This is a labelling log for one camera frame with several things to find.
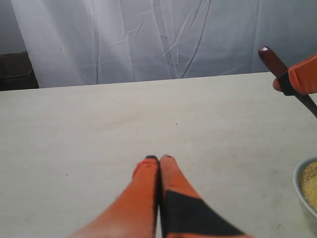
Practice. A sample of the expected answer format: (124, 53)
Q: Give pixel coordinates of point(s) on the dark red wooden spoon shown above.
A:
(280, 71)

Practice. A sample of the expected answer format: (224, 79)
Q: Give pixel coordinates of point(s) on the brown ground food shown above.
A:
(309, 184)

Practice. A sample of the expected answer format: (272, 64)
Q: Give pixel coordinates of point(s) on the dark box behind curtain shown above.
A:
(16, 72)

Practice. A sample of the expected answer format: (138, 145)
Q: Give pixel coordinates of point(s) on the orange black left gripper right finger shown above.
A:
(184, 214)

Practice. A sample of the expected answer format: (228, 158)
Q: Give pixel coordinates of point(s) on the white ceramic bowl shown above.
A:
(307, 210)

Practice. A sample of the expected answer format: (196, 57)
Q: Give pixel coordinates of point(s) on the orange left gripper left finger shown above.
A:
(134, 213)

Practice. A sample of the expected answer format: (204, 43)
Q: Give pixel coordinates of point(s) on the white fabric backdrop curtain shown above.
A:
(82, 42)

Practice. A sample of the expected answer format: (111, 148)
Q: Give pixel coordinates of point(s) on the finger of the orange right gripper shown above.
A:
(301, 78)

